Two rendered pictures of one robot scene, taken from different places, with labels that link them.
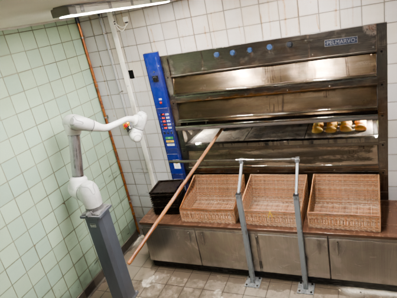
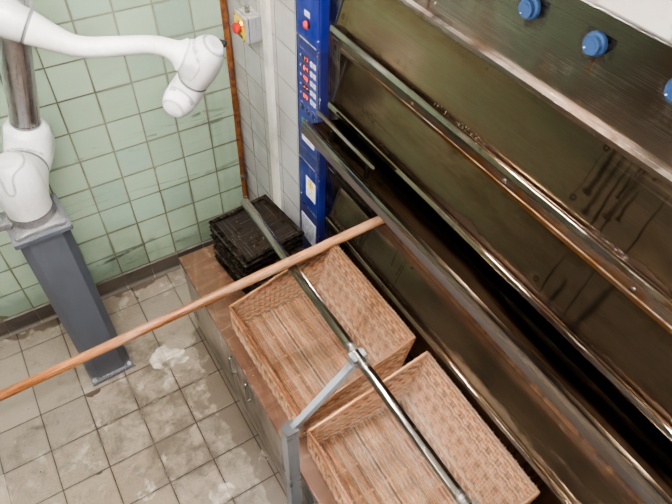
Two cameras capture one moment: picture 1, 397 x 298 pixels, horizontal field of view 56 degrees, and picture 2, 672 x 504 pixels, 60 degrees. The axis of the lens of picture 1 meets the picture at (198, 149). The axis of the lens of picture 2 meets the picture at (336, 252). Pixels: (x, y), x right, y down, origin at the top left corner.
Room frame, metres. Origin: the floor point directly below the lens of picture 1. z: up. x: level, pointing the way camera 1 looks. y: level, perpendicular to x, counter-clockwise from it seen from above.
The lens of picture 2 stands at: (2.21, -0.72, 2.53)
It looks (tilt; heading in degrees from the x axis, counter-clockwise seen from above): 48 degrees down; 31
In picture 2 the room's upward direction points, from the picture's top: 3 degrees clockwise
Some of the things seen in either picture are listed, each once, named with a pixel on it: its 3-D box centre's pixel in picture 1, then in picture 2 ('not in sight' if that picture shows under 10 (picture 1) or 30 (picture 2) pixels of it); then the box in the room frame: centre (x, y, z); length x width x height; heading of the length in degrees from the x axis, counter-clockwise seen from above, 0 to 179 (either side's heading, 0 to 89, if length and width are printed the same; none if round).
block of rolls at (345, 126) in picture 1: (339, 119); not in sight; (3.37, -1.40, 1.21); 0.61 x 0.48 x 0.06; 154
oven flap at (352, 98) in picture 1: (267, 104); (546, 263); (3.23, -0.69, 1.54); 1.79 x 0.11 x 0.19; 64
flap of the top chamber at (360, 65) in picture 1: (263, 76); (586, 177); (3.23, -0.69, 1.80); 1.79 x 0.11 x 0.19; 64
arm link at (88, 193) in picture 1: (89, 193); (18, 182); (2.92, 1.00, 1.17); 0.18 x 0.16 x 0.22; 42
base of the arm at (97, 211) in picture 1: (93, 209); (27, 215); (2.89, 1.00, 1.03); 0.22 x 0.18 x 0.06; 158
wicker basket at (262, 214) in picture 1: (274, 198); (413, 468); (2.98, -0.59, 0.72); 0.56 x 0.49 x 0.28; 63
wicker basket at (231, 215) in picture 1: (213, 197); (317, 332); (3.24, -0.05, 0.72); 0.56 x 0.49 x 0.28; 65
